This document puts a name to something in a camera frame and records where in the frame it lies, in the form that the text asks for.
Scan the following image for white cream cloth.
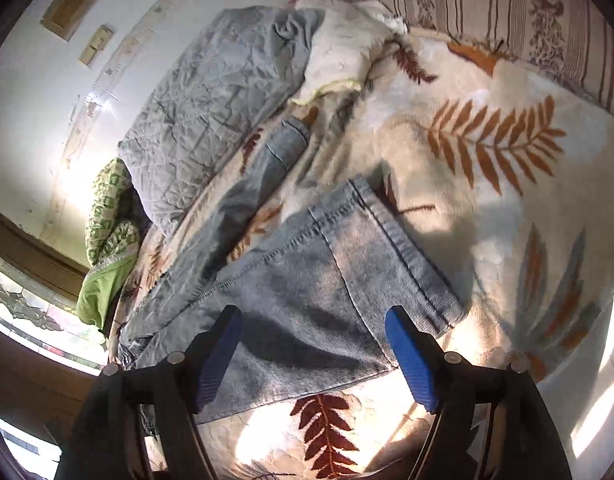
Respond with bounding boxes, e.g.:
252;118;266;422
291;0;408;105

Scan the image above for grey quilted pillow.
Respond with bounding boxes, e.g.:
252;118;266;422
118;6;324;236

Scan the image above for grey-blue denim pants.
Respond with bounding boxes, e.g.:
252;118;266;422
118;118;464;422

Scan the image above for wall switch plate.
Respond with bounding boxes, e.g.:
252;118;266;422
79;25;114;66

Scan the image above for green patterned quilt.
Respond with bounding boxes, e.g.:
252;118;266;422
76;158;140;330

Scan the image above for striped floral bedsheet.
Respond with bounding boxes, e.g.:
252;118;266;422
379;0;614;116

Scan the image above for wooden wall frame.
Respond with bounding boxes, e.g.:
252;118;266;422
40;0;117;42

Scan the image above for cream leaf-print fleece blanket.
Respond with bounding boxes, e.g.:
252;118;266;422
113;34;614;479

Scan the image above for stained glass window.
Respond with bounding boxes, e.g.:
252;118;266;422
0;271;108;376

